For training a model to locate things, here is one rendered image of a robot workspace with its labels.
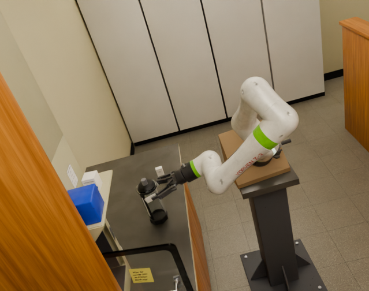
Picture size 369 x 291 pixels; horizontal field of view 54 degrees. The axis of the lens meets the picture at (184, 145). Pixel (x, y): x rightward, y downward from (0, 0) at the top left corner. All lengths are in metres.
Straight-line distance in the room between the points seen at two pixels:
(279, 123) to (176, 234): 0.80
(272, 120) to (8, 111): 0.96
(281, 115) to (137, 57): 2.90
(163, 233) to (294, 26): 3.06
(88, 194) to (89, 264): 0.22
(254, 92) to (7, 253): 1.04
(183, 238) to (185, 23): 2.73
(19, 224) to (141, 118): 3.44
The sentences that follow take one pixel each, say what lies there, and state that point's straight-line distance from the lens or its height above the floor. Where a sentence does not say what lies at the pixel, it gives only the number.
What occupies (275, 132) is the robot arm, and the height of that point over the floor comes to 1.46.
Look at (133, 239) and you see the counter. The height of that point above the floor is 0.94.
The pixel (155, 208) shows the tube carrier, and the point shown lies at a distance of 1.87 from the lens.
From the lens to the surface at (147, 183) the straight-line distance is 1.82.
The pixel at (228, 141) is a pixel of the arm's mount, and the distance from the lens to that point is 2.08.
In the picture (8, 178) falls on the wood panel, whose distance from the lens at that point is 1.05.
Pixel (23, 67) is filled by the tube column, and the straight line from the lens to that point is 1.29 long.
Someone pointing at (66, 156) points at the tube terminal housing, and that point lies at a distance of 1.38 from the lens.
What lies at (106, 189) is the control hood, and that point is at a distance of 1.37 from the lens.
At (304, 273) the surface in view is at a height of 0.02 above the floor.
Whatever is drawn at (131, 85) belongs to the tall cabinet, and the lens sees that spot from 4.29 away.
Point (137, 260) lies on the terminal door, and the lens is 1.30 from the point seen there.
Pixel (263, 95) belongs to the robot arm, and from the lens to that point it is 1.48.
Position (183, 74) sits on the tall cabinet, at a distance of 4.25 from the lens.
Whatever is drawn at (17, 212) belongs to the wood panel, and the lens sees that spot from 1.12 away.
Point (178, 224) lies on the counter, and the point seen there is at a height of 0.94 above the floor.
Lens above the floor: 2.25
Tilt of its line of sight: 31 degrees down
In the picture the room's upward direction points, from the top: 17 degrees counter-clockwise
